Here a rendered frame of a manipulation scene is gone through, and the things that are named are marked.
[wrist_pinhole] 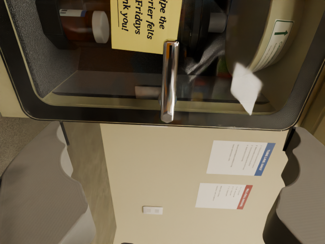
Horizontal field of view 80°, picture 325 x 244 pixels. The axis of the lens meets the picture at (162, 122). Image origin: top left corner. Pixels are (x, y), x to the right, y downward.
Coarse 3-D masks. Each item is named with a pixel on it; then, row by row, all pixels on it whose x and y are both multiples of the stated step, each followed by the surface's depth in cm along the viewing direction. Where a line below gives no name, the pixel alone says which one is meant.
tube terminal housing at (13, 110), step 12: (0, 60) 26; (0, 72) 27; (324, 72) 26; (0, 84) 28; (0, 96) 29; (12, 96) 29; (312, 96) 28; (0, 108) 30; (12, 108) 30; (300, 120) 30
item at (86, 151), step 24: (0, 120) 31; (24, 120) 36; (0, 144) 31; (24, 144) 36; (72, 144) 56; (96, 144) 76; (0, 168) 31; (96, 168) 78; (96, 192) 79; (96, 216) 80; (96, 240) 82
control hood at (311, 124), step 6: (324, 84) 26; (324, 90) 26; (318, 96) 27; (324, 96) 26; (318, 102) 27; (324, 102) 26; (312, 108) 28; (318, 108) 27; (324, 108) 26; (312, 114) 28; (318, 114) 27; (324, 114) 26; (306, 120) 29; (312, 120) 28; (318, 120) 27; (324, 120) 26; (306, 126) 29; (312, 126) 28; (318, 126) 27; (324, 126) 27; (312, 132) 28; (318, 132) 27; (324, 132) 27; (318, 138) 28; (324, 138) 27; (324, 144) 27
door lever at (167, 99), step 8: (168, 40) 18; (176, 40) 19; (168, 48) 19; (176, 48) 19; (168, 56) 19; (176, 56) 19; (168, 64) 19; (176, 64) 19; (168, 72) 20; (176, 72) 20; (168, 80) 20; (176, 80) 20; (168, 88) 21; (160, 96) 26; (168, 96) 21; (176, 96) 26; (160, 104) 27; (168, 104) 22; (168, 112) 22; (168, 120) 22
